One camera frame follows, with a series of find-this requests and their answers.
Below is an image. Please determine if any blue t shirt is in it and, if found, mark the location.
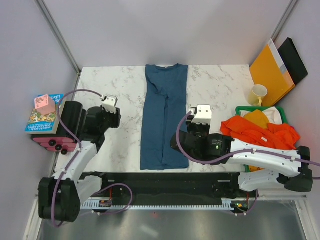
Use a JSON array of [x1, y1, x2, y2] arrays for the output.
[[140, 64, 189, 170]]

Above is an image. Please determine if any orange t shirt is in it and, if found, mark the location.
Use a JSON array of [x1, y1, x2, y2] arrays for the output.
[[220, 115, 301, 150]]

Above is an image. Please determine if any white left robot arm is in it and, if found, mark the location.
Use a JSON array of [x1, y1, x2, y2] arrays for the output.
[[38, 101, 121, 223]]

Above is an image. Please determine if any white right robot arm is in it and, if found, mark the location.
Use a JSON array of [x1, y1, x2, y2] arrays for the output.
[[170, 123, 314, 197]]

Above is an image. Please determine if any black box under book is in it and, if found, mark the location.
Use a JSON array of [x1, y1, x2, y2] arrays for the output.
[[61, 101, 87, 138]]

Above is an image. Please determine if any pink black dumbbell set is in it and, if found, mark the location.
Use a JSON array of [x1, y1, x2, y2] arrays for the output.
[[30, 134, 78, 155]]

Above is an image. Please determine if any pink dice cube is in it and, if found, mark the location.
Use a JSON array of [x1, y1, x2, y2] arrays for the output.
[[34, 94, 56, 116]]

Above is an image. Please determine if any yellow t shirt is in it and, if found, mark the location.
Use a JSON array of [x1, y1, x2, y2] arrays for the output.
[[243, 109, 270, 173]]

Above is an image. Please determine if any yellow mug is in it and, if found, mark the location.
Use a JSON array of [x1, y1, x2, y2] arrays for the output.
[[247, 84, 268, 107]]

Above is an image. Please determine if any white t shirt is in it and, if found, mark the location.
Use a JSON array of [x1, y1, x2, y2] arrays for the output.
[[263, 107, 283, 125]]

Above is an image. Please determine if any green plastic bin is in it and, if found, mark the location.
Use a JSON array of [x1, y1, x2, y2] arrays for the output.
[[235, 105, 288, 173]]

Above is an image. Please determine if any orange folder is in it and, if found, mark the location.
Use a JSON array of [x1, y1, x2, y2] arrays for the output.
[[249, 39, 296, 107]]

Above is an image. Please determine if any black flat box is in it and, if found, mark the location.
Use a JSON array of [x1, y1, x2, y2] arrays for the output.
[[278, 37, 309, 85]]

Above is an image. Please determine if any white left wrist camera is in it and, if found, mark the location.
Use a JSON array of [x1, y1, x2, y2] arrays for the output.
[[101, 95, 118, 114]]

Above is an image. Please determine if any white cable duct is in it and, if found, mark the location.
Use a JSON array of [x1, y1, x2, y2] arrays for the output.
[[80, 197, 248, 211]]

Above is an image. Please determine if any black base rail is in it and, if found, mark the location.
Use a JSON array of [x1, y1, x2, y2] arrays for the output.
[[74, 171, 260, 206]]

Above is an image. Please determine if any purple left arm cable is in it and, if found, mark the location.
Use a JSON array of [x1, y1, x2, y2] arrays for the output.
[[51, 89, 134, 228]]

